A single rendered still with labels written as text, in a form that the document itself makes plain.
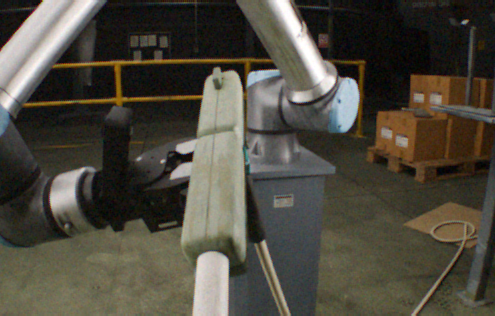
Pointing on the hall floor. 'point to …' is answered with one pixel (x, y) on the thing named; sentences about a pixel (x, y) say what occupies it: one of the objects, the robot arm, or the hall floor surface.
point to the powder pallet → (425, 172)
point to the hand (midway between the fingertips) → (235, 148)
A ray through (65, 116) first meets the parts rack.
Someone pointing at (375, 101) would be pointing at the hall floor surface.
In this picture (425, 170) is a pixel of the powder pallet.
